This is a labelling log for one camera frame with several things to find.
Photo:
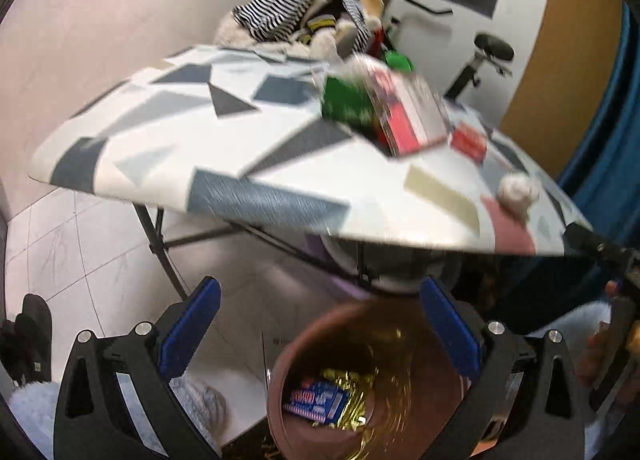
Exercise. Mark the person's right hand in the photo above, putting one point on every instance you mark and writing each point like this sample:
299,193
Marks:
592,360

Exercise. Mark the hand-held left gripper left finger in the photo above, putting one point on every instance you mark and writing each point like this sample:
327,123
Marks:
192,325

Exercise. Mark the brown round waste bin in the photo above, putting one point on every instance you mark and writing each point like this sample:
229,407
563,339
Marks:
320,340

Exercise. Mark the white fluffy ball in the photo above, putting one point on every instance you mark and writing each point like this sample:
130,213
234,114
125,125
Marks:
517,190

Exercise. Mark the green snack packet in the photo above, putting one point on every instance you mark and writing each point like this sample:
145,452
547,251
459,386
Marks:
345,100

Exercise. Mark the black exercise bike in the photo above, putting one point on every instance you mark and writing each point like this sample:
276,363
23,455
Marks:
492,45

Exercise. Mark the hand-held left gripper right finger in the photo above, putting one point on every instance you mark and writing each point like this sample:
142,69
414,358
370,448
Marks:
450,335

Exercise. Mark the geometric patterned folding table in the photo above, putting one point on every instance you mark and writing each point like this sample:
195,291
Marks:
165,150

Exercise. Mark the gold foil wrapper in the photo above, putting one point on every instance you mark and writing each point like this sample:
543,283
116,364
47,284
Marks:
360,415

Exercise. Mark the blue curtain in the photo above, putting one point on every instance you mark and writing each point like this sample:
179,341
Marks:
615,140

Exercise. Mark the small red packet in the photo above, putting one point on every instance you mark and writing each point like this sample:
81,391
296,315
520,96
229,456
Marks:
467,140

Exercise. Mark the black slippers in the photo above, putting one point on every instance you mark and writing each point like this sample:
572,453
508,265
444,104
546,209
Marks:
32,325

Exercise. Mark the blue snack wrapper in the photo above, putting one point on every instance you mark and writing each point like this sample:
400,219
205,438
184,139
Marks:
317,400

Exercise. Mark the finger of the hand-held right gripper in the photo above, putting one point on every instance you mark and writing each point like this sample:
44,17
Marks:
585,240

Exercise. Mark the small green object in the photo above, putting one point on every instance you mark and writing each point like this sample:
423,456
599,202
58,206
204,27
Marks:
400,61

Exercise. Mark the red cloth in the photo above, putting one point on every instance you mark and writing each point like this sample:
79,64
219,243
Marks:
382,40

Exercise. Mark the red and clear packet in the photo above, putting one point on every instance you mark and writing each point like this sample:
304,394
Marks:
400,125

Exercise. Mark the orange wooden door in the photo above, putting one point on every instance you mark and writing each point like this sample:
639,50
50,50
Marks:
565,65

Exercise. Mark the person's fuzzy blue pants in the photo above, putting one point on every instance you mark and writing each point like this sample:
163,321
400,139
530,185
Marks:
200,402

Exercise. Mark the black white striped garment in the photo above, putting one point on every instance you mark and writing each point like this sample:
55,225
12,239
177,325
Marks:
280,5

